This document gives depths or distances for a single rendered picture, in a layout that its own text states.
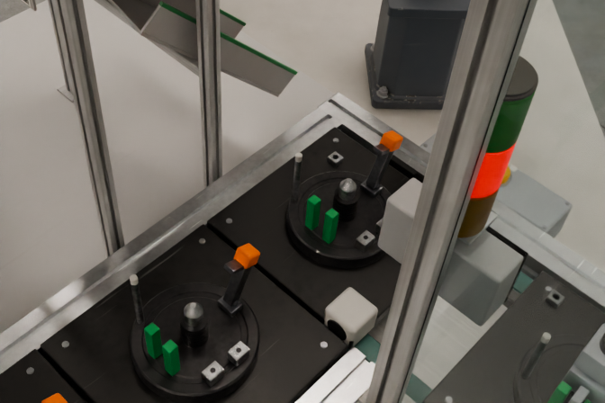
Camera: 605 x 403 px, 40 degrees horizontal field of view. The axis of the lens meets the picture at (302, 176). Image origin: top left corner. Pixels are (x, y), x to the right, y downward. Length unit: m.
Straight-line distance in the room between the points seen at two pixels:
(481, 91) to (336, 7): 1.01
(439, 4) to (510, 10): 0.74
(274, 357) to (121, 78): 0.62
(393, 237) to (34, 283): 0.56
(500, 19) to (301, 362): 0.53
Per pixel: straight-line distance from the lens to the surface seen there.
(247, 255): 0.87
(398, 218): 0.72
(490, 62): 0.52
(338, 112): 1.18
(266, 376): 0.92
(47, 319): 0.99
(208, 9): 0.93
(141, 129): 1.30
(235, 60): 1.06
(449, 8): 1.23
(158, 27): 0.96
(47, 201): 1.22
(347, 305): 0.94
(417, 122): 1.33
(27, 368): 0.95
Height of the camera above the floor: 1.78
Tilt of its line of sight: 49 degrees down
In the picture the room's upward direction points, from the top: 5 degrees clockwise
